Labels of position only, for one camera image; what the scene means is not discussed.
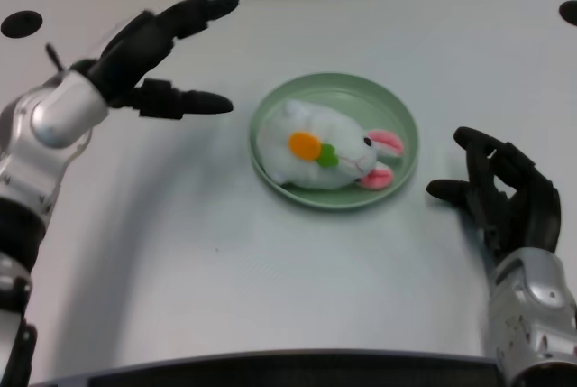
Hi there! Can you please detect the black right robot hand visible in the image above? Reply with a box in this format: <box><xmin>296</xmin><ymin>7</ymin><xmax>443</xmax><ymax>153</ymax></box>
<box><xmin>426</xmin><ymin>126</ymin><xmax>563</xmax><ymax>266</ymax></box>

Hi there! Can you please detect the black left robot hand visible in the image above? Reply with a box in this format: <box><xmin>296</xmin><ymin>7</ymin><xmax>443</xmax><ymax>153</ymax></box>
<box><xmin>71</xmin><ymin>0</ymin><xmax>240</xmax><ymax>122</ymax></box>

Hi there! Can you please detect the white plush rabbit doll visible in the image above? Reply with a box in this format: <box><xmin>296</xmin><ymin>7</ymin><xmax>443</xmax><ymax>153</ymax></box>
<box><xmin>255</xmin><ymin>98</ymin><xmax>406</xmax><ymax>192</ymax></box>

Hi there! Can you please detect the green round plate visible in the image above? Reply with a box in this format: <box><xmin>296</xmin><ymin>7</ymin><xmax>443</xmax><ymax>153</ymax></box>
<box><xmin>249</xmin><ymin>71</ymin><xmax>420</xmax><ymax>211</ymax></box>

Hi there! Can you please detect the dark robot torso edge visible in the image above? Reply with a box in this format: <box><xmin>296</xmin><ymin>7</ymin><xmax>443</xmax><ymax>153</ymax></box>
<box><xmin>26</xmin><ymin>350</ymin><xmax>508</xmax><ymax>387</ymax></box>

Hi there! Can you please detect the black table cable grommet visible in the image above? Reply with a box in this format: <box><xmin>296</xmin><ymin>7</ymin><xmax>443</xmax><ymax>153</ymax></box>
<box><xmin>558</xmin><ymin>0</ymin><xmax>577</xmax><ymax>26</ymax></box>
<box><xmin>0</xmin><ymin>10</ymin><xmax>43</xmax><ymax>38</ymax></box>

